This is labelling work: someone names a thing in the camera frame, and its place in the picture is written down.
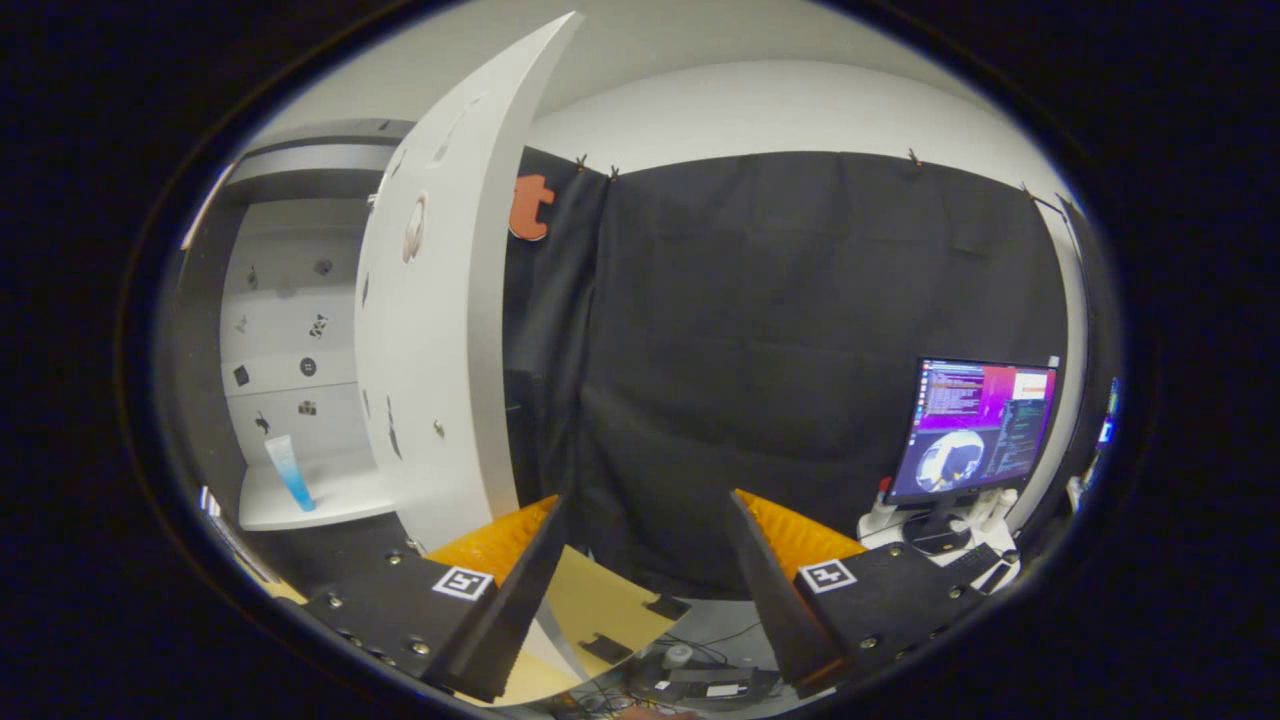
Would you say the computer monitor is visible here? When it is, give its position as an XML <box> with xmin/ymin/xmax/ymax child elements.
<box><xmin>883</xmin><ymin>356</ymin><xmax>1061</xmax><ymax>507</ymax></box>

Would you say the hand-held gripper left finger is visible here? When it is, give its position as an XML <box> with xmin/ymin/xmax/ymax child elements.
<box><xmin>300</xmin><ymin>495</ymin><xmax>566</xmax><ymax>704</ymax></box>

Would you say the black keyboard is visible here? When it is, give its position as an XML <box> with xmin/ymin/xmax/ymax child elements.
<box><xmin>945</xmin><ymin>543</ymin><xmax>1006</xmax><ymax>591</ymax></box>

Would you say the small side monitor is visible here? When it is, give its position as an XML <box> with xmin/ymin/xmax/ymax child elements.
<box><xmin>1095</xmin><ymin>375</ymin><xmax>1121</xmax><ymax>451</ymax></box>

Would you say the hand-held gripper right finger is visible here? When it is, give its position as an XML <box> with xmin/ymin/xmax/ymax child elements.
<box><xmin>728</xmin><ymin>490</ymin><xmax>991</xmax><ymax>698</ymax></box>

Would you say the white desk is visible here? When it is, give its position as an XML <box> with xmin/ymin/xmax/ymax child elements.
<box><xmin>858</xmin><ymin>490</ymin><xmax>1023</xmax><ymax>593</ymax></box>

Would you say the white blue tube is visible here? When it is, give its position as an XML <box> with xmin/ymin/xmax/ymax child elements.
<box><xmin>263</xmin><ymin>433</ymin><xmax>318</xmax><ymax>513</ymax></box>

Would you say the dark power strip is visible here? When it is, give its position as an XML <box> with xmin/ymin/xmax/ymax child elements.
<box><xmin>640</xmin><ymin>665</ymin><xmax>781</xmax><ymax>701</ymax></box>

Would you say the black backdrop cloth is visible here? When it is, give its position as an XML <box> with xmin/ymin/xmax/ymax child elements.
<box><xmin>505</xmin><ymin>150</ymin><xmax>1096</xmax><ymax>601</ymax></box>

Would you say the grey cabinet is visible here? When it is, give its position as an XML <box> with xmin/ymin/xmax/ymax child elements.
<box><xmin>165</xmin><ymin>118</ymin><xmax>416</xmax><ymax>591</ymax></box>

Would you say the white cabinet door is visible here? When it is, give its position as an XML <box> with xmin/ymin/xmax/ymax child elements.
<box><xmin>355</xmin><ymin>10</ymin><xmax>586</xmax><ymax>556</ymax></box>

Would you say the black monitor stand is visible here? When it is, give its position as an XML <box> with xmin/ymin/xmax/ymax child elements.
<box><xmin>903</xmin><ymin>498</ymin><xmax>961</xmax><ymax>557</ymax></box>

